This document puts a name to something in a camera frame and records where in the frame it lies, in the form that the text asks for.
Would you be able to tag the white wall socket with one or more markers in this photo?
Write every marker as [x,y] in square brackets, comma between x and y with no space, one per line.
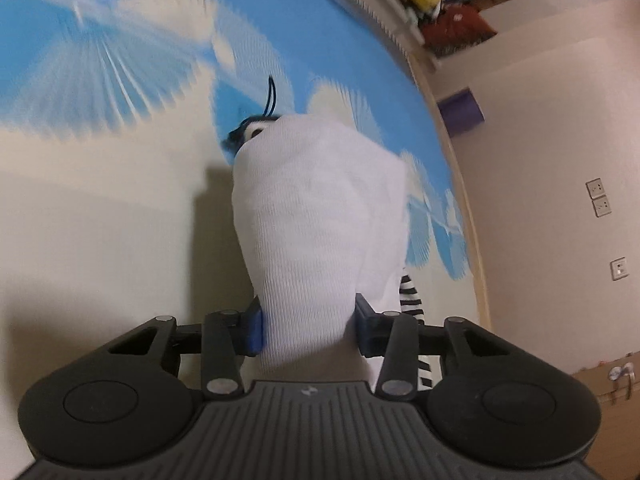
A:
[619,269]
[601,206]
[595,189]

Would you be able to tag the white wall socket lower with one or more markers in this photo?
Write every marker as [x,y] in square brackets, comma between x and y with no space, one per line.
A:
[619,269]

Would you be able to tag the cardboard box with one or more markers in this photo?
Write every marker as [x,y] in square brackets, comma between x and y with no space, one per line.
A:
[615,454]

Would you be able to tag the black white striped hooded garment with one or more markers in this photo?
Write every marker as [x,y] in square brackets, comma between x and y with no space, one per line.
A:
[320,210]

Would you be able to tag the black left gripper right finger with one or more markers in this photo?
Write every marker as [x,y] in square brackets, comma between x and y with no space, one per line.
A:
[394,337]

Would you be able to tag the blue white patterned bed sheet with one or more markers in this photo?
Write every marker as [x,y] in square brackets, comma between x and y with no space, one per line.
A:
[116,191]

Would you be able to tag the purple box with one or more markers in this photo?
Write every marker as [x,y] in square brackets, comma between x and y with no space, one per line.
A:
[460,112]

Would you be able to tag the brown plush toy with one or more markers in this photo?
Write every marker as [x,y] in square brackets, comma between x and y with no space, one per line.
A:
[457,27]

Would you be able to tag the white wall socket middle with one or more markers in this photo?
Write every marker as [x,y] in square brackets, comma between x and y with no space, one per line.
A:
[601,206]

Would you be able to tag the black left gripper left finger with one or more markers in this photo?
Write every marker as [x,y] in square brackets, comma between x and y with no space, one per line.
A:
[228,337]

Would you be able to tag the white wall socket upper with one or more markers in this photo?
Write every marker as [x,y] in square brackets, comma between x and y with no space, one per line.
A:
[595,189]

